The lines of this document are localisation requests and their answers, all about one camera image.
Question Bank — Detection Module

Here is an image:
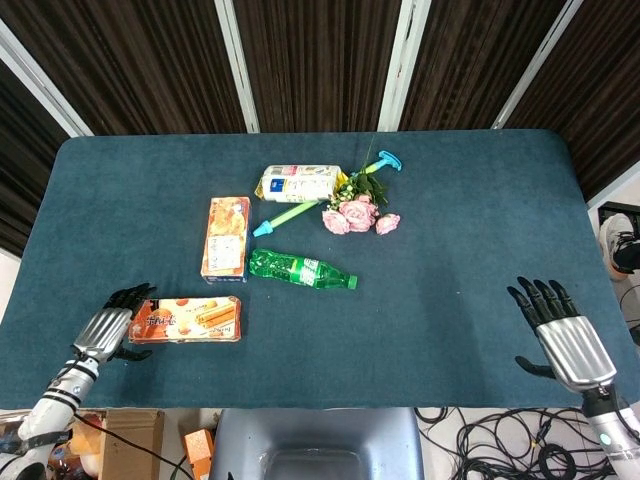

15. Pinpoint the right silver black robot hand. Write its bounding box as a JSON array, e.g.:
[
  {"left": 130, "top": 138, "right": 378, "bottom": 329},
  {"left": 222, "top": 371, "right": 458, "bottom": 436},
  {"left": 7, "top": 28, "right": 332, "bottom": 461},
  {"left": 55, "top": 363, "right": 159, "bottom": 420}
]
[{"left": 506, "top": 275, "right": 618, "bottom": 393}]

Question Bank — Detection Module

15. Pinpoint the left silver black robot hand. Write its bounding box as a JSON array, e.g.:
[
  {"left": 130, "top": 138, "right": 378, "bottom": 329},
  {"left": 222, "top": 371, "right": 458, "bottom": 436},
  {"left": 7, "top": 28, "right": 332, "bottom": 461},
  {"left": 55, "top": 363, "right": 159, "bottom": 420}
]
[{"left": 69, "top": 282, "right": 157, "bottom": 363}]

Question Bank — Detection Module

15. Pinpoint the orange wafer roll box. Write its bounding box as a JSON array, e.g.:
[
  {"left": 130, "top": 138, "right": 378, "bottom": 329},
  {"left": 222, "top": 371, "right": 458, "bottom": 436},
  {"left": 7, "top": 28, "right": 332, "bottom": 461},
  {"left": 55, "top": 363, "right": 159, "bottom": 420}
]
[{"left": 127, "top": 295, "right": 244, "bottom": 345}]

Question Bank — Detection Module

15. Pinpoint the yellow white snack bag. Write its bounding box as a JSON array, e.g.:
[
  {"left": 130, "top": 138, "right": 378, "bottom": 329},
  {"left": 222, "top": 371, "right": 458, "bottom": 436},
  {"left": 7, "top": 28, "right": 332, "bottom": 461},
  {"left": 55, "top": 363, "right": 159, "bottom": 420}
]
[{"left": 253, "top": 163, "right": 348, "bottom": 204}]

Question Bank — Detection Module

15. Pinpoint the white sneaker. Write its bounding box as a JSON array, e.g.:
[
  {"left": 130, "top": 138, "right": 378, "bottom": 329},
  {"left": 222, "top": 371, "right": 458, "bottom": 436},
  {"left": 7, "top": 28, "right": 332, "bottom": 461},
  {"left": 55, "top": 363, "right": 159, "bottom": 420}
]
[{"left": 598, "top": 213, "right": 640, "bottom": 282}]

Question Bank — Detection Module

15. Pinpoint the brown cardboard box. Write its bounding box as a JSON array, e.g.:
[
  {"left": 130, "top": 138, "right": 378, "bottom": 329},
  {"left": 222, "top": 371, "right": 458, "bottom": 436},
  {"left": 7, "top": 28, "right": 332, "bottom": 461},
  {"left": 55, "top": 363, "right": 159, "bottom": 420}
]
[{"left": 99, "top": 409, "right": 166, "bottom": 480}]

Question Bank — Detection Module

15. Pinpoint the orange cracker box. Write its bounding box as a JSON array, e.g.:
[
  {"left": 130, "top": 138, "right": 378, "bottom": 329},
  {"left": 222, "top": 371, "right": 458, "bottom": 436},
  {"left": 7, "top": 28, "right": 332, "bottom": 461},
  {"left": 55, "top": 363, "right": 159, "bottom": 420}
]
[{"left": 200, "top": 195, "right": 252, "bottom": 285}]

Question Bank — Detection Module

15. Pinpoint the small orange box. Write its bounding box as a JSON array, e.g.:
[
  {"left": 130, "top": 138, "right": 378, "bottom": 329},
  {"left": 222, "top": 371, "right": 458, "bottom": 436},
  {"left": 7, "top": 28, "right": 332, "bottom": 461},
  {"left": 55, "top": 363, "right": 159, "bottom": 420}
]
[{"left": 182, "top": 428, "right": 217, "bottom": 480}]

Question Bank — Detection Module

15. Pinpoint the green plastic bottle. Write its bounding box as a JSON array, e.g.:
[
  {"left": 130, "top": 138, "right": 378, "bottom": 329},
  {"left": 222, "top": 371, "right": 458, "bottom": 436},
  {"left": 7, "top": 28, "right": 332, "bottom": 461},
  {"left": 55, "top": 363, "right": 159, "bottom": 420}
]
[{"left": 247, "top": 247, "right": 359, "bottom": 291}]

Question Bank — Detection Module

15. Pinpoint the green blue toy pump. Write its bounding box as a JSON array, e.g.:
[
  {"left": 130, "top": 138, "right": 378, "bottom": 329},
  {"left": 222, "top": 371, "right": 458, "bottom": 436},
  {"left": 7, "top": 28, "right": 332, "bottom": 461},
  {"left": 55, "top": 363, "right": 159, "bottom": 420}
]
[{"left": 251, "top": 149, "right": 403, "bottom": 238}]

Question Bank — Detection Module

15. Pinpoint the blue table cloth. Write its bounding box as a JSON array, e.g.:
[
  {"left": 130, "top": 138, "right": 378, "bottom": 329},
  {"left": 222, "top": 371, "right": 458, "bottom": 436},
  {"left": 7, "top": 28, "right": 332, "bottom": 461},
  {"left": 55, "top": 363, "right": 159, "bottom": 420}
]
[{"left": 0, "top": 128, "right": 640, "bottom": 409}]

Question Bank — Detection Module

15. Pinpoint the grey plastic bin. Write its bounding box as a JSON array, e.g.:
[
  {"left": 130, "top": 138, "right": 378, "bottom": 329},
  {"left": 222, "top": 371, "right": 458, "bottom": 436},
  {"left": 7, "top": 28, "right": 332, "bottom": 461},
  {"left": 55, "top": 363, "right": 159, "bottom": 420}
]
[{"left": 208, "top": 407, "right": 426, "bottom": 480}]

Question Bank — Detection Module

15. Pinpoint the pink artificial flower bouquet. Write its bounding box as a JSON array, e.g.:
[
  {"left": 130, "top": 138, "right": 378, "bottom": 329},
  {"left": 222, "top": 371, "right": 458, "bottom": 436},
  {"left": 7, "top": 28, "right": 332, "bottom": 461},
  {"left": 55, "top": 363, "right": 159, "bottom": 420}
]
[{"left": 321, "top": 133, "right": 402, "bottom": 237}]

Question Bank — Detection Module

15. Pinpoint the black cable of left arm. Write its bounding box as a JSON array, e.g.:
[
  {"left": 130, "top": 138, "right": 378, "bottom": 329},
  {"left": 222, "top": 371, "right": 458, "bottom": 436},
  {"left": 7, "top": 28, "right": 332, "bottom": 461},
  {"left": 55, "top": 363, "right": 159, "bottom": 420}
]
[{"left": 72, "top": 412, "right": 196, "bottom": 480}]

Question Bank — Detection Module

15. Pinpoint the black cable bundle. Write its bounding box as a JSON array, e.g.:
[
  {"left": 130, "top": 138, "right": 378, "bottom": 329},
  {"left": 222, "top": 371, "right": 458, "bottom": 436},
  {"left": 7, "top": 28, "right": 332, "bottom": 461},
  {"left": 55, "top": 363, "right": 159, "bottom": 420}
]
[{"left": 414, "top": 405, "right": 616, "bottom": 480}]

